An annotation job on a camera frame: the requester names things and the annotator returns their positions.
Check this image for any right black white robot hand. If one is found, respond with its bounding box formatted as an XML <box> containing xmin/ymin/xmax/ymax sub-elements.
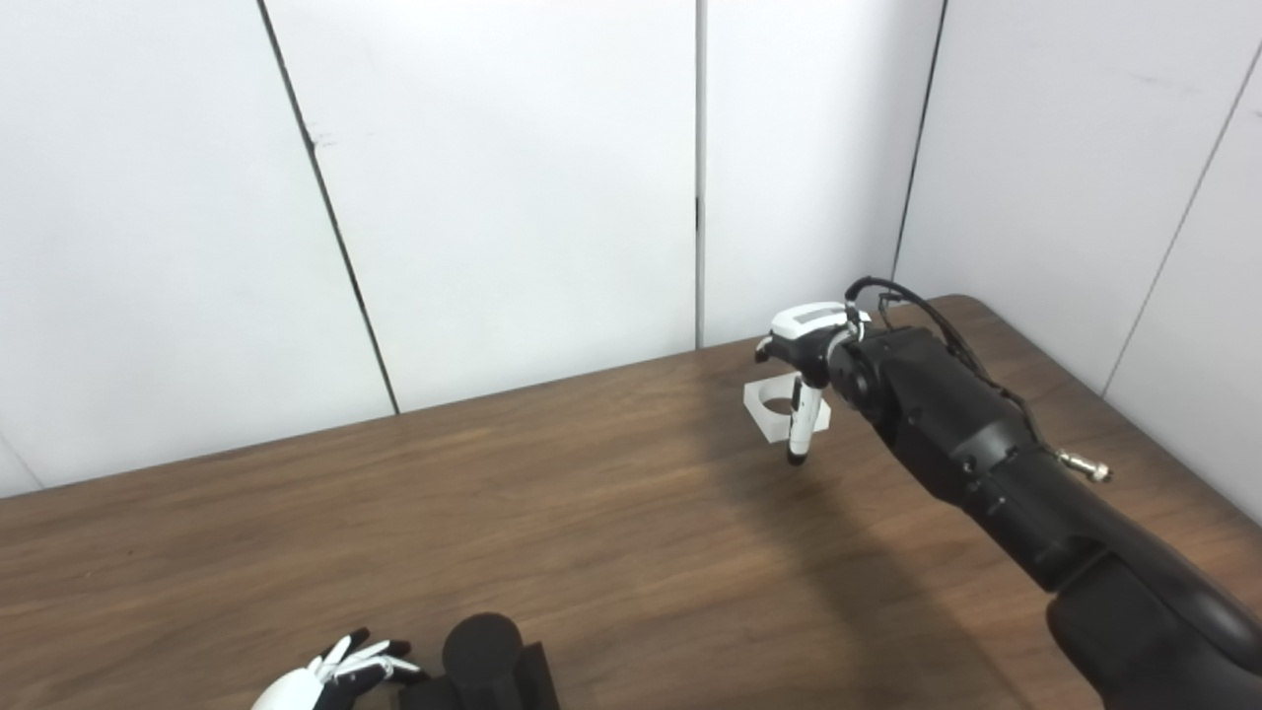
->
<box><xmin>754</xmin><ymin>302</ymin><xmax>874</xmax><ymax>466</ymax></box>

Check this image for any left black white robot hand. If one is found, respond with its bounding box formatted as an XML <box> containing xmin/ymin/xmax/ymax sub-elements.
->
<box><xmin>251</xmin><ymin>628</ymin><xmax>427</xmax><ymax>710</ymax></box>

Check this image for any white square piece with hole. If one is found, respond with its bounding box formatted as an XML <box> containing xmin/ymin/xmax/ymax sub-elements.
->
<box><xmin>743</xmin><ymin>373</ymin><xmax>832</xmax><ymax>440</ymax></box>

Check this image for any black peg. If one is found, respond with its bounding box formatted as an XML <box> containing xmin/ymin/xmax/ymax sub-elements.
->
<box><xmin>399</xmin><ymin>612</ymin><xmax>561</xmax><ymax>710</ymax></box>

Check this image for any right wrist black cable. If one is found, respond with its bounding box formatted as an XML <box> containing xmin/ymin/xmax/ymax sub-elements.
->
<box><xmin>845</xmin><ymin>276</ymin><xmax>1113</xmax><ymax>484</ymax></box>

